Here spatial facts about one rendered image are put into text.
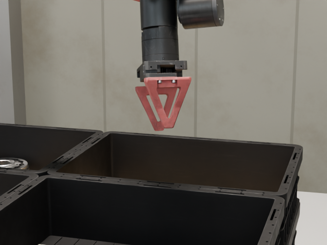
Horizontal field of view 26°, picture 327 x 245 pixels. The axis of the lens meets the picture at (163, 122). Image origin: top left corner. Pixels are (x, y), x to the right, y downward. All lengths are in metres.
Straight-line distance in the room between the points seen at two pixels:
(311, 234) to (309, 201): 0.21
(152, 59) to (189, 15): 0.09
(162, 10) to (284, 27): 1.80
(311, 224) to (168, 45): 0.68
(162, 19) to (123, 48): 1.92
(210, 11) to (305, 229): 0.67
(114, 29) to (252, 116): 0.68
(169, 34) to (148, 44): 0.04
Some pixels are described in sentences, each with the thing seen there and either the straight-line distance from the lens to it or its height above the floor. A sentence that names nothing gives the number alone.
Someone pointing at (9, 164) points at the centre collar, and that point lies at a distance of 1.47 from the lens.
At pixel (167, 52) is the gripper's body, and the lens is 1.07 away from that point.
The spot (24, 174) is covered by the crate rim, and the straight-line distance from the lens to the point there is 1.19.
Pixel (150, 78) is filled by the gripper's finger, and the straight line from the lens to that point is 1.02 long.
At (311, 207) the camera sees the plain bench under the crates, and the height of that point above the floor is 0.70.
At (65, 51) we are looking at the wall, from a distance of 3.08.
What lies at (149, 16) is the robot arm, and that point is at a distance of 1.08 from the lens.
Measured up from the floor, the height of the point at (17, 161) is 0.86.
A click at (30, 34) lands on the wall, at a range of 3.13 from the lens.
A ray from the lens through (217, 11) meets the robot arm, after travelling 1.06.
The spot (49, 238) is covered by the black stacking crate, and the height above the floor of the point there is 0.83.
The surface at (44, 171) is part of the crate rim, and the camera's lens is 1.21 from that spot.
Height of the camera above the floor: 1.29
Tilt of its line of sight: 14 degrees down
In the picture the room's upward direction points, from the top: straight up
